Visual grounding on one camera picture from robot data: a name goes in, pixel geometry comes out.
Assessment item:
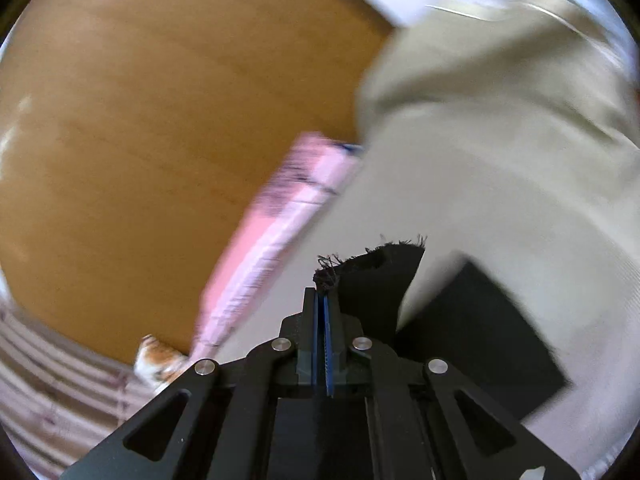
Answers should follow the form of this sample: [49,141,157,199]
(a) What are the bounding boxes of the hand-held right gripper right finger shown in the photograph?
[320,292,581,480]

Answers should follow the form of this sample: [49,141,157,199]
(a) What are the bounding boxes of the beige blanket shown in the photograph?
[355,0,638,153]

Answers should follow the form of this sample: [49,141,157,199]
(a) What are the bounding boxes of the white orange floral pillow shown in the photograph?
[134,335,193,393]

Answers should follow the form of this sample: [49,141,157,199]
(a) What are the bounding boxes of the wooden headboard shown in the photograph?
[0,0,396,366]

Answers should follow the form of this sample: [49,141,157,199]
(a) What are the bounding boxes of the striped beige curtain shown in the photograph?
[0,305,166,478]

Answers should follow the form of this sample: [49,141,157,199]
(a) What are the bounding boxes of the pink striped tree-print pillow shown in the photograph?
[192,132,364,356]

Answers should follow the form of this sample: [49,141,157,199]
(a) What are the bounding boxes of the beige bed mattress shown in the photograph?
[155,85,640,480]

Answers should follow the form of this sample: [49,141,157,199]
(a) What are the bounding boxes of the black pants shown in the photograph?
[312,234,573,421]

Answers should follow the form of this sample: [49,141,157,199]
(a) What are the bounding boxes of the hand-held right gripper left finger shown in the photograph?
[60,288,321,480]

